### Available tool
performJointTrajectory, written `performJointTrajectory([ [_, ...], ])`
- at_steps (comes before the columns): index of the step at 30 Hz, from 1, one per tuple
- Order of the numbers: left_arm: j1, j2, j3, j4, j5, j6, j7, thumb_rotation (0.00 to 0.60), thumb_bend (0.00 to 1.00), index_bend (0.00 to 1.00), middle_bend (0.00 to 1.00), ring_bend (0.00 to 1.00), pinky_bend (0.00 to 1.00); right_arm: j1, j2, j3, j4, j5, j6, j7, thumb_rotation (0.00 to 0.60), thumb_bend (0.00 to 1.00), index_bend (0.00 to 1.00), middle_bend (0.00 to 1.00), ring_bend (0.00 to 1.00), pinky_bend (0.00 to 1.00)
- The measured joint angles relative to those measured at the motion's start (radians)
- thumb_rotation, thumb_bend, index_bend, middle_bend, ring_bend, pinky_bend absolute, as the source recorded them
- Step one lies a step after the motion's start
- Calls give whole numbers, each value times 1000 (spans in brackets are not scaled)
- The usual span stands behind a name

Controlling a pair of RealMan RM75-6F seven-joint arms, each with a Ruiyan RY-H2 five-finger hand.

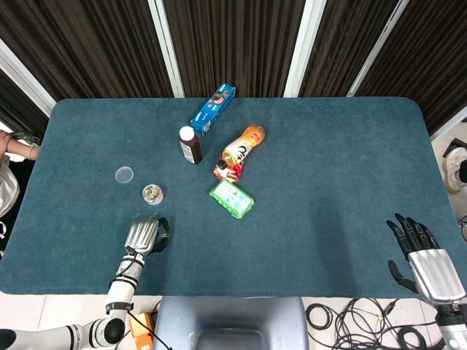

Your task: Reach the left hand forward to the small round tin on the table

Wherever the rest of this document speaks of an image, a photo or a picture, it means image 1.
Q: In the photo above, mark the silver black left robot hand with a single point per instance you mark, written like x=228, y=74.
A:
x=141, y=232

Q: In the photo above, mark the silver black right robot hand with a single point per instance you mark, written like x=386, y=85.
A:
x=427, y=260

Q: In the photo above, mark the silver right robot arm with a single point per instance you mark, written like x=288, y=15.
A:
x=451, y=326

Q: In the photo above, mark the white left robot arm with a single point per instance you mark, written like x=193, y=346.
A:
x=91, y=313

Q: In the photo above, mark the small clear round container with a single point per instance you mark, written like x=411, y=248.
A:
x=153, y=194

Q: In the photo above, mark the clear round plastic lid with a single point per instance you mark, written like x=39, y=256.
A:
x=124, y=174

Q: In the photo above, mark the white sneaker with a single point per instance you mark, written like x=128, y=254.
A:
x=455, y=168

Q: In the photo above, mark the green chewing gum pack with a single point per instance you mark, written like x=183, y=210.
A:
x=232, y=198

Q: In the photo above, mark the orange cardboard box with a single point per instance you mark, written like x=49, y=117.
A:
x=141, y=331

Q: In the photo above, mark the brown bottle with white cap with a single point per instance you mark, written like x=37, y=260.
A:
x=190, y=144

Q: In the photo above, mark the teal felt table mat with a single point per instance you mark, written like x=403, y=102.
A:
x=233, y=189

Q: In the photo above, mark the red snack wrapper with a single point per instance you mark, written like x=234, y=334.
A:
x=229, y=174

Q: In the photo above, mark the orange drink bottle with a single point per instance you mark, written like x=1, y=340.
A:
x=241, y=149

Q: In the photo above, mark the blue Oreo cookie box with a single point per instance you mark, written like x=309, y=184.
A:
x=212, y=109

